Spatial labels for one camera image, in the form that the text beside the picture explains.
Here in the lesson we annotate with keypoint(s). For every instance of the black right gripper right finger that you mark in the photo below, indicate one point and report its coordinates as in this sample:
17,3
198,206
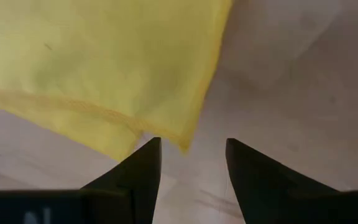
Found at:
291,205

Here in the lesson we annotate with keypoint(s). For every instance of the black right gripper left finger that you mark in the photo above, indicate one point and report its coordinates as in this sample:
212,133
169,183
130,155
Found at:
104,205

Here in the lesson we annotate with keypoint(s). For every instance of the yellow microfiber towel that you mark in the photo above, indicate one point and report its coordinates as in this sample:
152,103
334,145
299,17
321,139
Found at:
89,62

